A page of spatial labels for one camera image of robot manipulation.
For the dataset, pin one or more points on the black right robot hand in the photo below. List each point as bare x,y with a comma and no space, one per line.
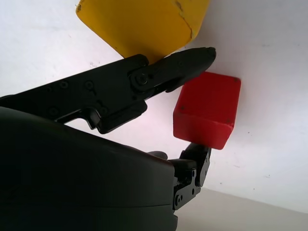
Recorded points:
72,180

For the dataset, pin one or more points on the red cube block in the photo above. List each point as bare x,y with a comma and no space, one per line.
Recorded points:
207,108

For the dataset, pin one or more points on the yellow cube block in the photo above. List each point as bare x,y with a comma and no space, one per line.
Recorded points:
134,24

